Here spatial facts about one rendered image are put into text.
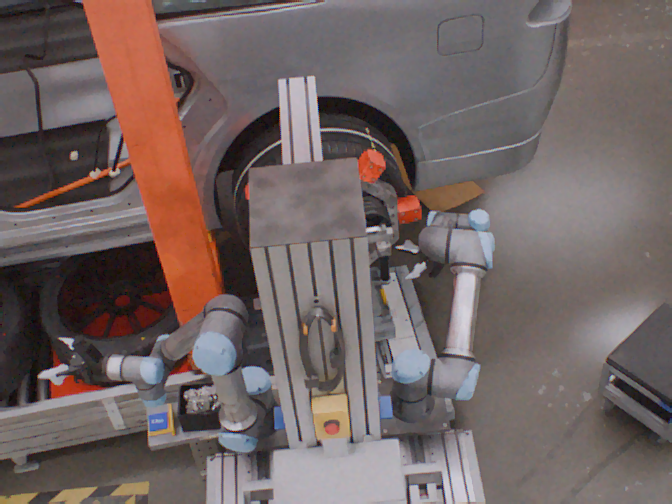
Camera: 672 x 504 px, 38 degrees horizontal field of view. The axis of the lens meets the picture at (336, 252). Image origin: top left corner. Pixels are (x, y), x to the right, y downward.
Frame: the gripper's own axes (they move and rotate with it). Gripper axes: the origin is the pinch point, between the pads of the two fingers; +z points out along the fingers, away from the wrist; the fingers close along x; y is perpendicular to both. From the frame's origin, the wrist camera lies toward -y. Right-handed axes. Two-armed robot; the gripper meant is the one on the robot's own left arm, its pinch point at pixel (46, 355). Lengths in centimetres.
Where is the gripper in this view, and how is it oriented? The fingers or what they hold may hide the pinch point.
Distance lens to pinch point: 306.2
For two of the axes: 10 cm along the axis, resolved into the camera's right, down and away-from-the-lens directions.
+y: 0.9, 7.5, 6.6
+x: 2.0, -6.6, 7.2
